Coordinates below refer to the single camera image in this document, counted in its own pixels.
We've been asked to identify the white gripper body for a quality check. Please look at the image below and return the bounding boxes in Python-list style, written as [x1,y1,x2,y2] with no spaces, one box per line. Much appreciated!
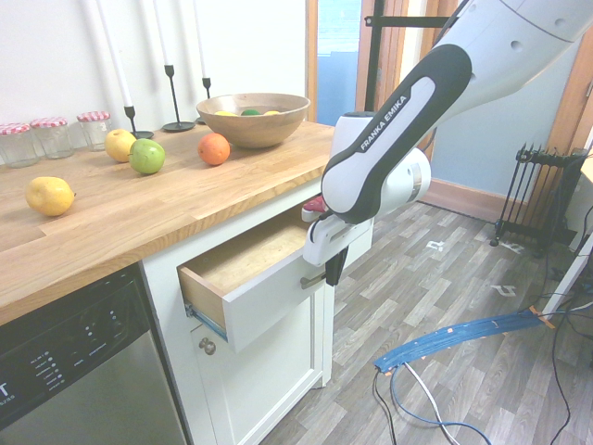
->
[302,216,359,268]

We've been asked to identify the white cable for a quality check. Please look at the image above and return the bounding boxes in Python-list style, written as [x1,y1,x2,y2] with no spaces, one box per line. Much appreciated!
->
[401,362,461,445]

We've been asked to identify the stainless steel dishwasher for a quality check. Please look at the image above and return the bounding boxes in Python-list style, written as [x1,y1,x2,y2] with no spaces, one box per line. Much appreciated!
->
[0,262,187,445]

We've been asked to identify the green apple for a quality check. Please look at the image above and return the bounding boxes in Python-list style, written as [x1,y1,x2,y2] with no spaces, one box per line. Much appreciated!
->
[128,138,167,176]

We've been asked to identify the black floor cable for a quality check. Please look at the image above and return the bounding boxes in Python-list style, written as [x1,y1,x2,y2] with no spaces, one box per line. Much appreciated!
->
[373,369,400,445]

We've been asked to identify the white wooden drawer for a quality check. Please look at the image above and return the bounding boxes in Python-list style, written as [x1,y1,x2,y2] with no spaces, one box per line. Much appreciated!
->
[177,203,374,354]

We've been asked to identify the blue cable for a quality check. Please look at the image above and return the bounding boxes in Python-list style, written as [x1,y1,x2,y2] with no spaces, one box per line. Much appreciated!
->
[388,364,493,445]

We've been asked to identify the white taper candle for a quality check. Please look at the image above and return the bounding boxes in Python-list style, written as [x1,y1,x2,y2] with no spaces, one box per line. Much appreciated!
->
[191,0,208,80]
[152,0,172,67]
[94,0,134,108]

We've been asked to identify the black candle holder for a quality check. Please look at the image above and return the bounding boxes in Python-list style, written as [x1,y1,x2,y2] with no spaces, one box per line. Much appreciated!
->
[160,64,197,134]
[195,76,214,126]
[123,105,156,141]

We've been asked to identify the white kitchen cabinet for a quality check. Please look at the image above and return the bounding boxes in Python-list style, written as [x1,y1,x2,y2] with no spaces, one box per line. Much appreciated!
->
[140,172,343,445]

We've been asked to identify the yellow apple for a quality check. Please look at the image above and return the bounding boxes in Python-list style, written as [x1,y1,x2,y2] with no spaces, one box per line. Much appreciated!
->
[104,128,139,164]

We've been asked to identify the black desk cable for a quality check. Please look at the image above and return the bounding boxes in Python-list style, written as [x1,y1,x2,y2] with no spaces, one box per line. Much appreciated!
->
[540,252,593,435]

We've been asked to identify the black clamp camera stand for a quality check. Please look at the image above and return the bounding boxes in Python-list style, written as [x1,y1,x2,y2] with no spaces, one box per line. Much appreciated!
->
[362,0,454,115]

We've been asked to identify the orange fruit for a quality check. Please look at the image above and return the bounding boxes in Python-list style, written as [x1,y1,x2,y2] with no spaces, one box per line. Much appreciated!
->
[197,133,232,167]

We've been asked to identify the black oil radiator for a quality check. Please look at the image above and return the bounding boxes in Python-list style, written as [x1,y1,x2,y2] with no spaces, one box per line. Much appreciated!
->
[489,143,588,260]

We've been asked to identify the glass jar checkered lid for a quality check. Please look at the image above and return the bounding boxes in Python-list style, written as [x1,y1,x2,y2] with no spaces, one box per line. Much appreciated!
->
[29,117,75,160]
[76,110,114,153]
[0,122,40,170]

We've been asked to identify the red white wrist camera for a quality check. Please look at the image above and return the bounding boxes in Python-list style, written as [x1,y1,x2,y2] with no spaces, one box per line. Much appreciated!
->
[301,197,329,223]

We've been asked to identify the blue tape cable cover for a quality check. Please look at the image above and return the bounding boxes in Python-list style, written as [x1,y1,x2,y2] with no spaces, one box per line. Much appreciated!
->
[373,307,556,375]

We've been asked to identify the large yellow lemon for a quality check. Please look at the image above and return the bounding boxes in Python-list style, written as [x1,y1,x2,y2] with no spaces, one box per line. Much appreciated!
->
[24,176,77,218]

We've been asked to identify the metal drawer slide rail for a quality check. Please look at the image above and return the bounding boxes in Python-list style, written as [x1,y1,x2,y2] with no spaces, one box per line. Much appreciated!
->
[184,303,229,344]

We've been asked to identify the large wooden bowl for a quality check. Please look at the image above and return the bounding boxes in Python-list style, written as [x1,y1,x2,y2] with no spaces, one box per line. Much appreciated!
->
[196,93,312,150]

